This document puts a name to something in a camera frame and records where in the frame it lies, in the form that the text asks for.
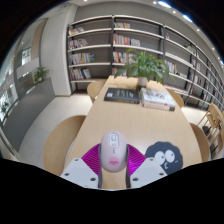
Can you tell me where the black book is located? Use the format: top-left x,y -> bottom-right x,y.
103,87 -> 141,105

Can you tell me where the green plant in white pot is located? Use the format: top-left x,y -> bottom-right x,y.
114,48 -> 171,88

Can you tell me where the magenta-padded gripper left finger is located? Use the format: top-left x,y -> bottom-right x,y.
59,143 -> 103,189

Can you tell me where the group of slatted wooden chairs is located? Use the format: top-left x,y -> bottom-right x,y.
196,102 -> 224,160

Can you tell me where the pink computer mouse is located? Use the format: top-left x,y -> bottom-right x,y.
99,130 -> 129,173

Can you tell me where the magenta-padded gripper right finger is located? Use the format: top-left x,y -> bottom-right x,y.
125,143 -> 168,189

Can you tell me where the white red-spined book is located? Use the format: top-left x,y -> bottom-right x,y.
141,99 -> 177,112

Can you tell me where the green plant on grey counter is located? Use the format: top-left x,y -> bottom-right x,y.
33,66 -> 51,84

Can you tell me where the white printed book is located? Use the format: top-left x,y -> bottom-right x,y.
139,87 -> 177,107

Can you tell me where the group of ceiling lights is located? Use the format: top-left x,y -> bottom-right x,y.
152,0 -> 203,33

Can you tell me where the small green background plant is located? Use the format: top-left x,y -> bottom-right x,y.
0,101 -> 10,114

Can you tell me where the grey shelf unit with books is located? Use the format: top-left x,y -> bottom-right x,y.
66,14 -> 224,111

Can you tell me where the dark cloud-shaped mouse pad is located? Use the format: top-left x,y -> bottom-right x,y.
144,141 -> 184,176

